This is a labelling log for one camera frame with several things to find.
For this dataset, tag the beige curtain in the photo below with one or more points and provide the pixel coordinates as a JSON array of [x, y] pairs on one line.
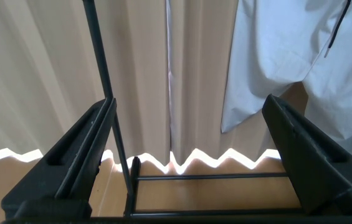
[[38, 77]]

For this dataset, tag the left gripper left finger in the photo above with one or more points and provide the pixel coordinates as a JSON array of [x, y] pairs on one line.
[[69, 168]]

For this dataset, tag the pale grey shorts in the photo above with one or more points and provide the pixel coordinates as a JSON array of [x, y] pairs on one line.
[[272, 53]]

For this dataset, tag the black clothes rack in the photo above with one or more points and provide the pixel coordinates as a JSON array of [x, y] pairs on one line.
[[99, 53]]

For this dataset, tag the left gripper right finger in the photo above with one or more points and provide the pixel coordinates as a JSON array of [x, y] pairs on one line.
[[316, 174]]

